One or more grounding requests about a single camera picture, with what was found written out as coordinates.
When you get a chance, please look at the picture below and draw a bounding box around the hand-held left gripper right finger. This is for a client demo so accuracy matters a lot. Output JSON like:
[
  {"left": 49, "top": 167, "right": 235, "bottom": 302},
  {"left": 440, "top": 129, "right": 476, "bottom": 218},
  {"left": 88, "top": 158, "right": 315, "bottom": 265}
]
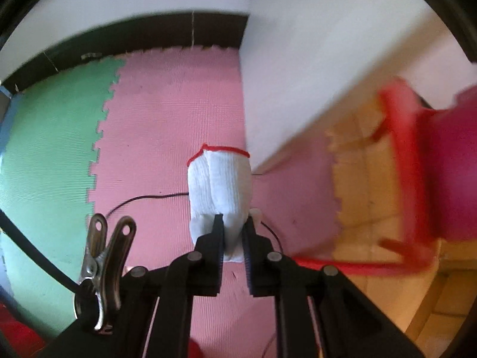
[{"left": 242, "top": 214, "right": 425, "bottom": 358}]

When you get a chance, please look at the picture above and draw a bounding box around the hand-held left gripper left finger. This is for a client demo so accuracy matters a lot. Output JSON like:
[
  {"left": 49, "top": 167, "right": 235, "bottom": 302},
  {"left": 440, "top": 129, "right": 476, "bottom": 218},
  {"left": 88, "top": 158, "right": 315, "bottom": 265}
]
[{"left": 37, "top": 213, "right": 225, "bottom": 358}]

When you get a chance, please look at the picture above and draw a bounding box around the white knit glove red cuff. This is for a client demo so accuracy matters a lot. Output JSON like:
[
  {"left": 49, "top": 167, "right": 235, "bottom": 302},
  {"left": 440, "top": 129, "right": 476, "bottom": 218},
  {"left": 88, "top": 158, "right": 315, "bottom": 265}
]
[{"left": 186, "top": 143, "right": 254, "bottom": 263}]

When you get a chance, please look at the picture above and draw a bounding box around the metal spring clip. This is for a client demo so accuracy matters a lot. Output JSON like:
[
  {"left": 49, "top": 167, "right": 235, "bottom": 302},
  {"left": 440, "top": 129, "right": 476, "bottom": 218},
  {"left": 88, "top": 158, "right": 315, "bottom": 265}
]
[{"left": 74, "top": 213, "right": 138, "bottom": 332}]

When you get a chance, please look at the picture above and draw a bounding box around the pink foam mat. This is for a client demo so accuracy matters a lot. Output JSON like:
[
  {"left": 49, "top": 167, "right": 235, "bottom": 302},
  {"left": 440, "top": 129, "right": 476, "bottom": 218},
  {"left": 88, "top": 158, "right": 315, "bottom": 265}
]
[{"left": 87, "top": 47, "right": 341, "bottom": 358}]

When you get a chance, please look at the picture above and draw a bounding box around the red plastic stand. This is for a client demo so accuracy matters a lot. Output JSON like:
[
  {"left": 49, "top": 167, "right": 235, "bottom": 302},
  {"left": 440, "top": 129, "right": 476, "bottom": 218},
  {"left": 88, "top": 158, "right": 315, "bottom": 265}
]
[{"left": 292, "top": 76, "right": 477, "bottom": 278}]

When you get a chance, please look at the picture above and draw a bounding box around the green foam mat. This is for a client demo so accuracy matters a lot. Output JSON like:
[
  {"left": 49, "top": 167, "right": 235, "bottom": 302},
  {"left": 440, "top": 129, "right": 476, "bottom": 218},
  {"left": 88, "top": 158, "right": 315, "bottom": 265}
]
[{"left": 0, "top": 57, "right": 127, "bottom": 329}]

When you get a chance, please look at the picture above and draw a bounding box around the red cloth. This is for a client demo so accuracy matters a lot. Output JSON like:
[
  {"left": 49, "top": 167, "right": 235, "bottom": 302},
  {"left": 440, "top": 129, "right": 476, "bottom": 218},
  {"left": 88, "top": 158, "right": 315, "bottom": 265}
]
[{"left": 0, "top": 300, "right": 47, "bottom": 358}]

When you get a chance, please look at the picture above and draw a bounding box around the black cable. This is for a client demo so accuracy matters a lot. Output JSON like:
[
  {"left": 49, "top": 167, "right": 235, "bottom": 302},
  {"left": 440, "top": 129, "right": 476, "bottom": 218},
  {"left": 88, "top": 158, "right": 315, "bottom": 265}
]
[
  {"left": 0, "top": 209, "right": 84, "bottom": 295},
  {"left": 105, "top": 192, "right": 286, "bottom": 256}
]

